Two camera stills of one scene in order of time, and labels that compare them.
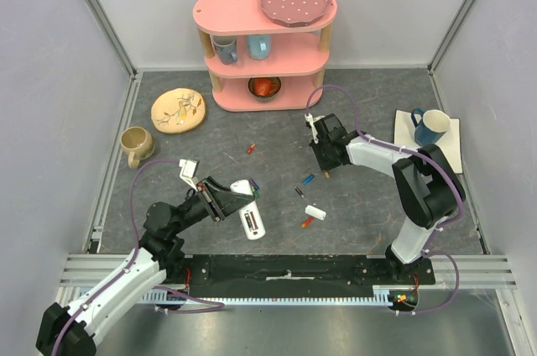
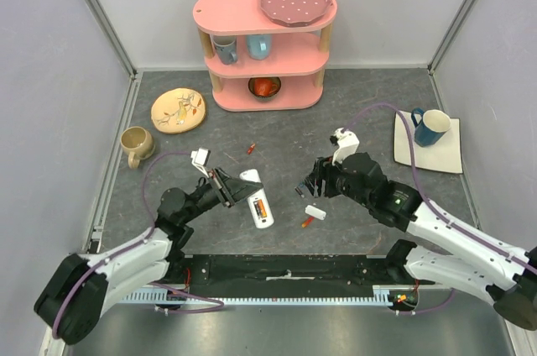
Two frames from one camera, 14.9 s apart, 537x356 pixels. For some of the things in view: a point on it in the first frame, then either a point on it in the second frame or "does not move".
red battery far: x=250 y=149 does not move
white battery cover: x=315 y=212 does not move
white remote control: x=252 y=219 → x=258 y=203
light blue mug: x=258 y=46 does not move
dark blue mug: x=433 y=124 does not move
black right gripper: x=325 y=150 → x=321 y=180
